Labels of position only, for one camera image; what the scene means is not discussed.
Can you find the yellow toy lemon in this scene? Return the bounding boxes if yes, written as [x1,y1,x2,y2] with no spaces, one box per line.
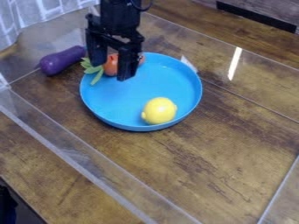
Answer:
[141,97,177,124]

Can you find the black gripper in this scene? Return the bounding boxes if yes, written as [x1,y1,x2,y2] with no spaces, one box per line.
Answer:
[85,0,145,81]

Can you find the white grid curtain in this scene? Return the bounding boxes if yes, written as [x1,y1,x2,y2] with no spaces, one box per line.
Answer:
[0,0,100,52]

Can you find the orange toy carrot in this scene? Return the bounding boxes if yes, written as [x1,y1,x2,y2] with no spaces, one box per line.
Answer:
[80,53,117,86]

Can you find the clear acrylic enclosure wall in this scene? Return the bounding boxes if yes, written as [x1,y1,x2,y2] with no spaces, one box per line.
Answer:
[0,0,299,224]

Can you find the blue round tray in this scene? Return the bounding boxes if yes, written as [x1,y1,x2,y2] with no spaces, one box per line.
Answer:
[78,52,203,132]

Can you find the purple toy eggplant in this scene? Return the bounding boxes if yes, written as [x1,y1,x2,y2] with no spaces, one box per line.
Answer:
[38,45,85,76]

